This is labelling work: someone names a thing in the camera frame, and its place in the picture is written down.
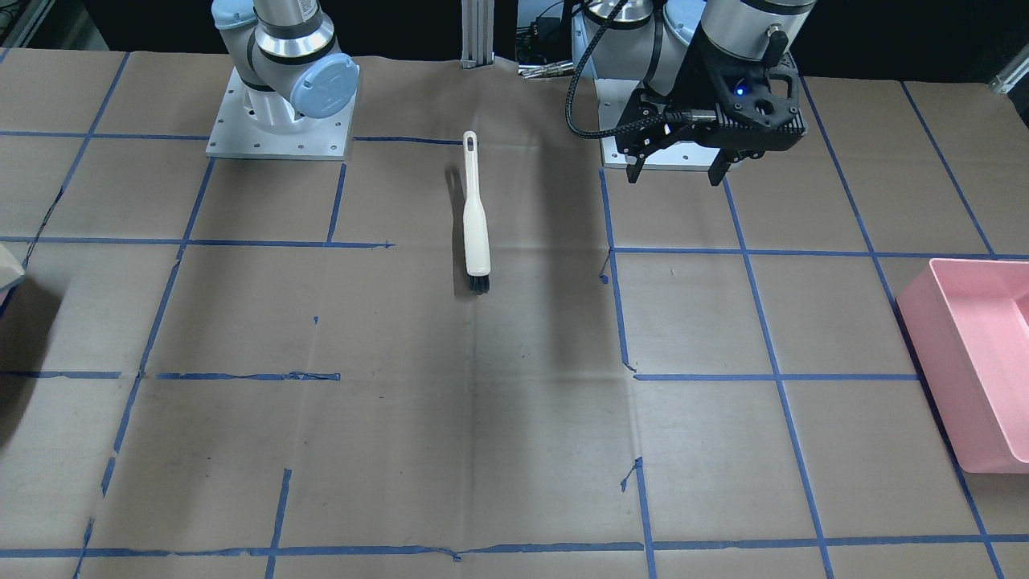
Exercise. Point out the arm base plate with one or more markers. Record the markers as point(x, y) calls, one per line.
point(612, 96)
point(256, 125)

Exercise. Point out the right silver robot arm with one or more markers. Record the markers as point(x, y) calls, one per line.
point(287, 55)

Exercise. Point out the cream plastic dustpan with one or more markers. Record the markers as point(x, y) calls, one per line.
point(12, 271)

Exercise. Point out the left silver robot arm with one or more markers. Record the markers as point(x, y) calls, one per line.
point(646, 41)

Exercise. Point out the aluminium frame post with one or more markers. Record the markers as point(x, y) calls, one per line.
point(477, 24)

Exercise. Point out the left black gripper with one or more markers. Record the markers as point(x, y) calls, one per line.
point(698, 88)

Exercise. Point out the cream hand brush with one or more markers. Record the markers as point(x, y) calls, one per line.
point(475, 229)

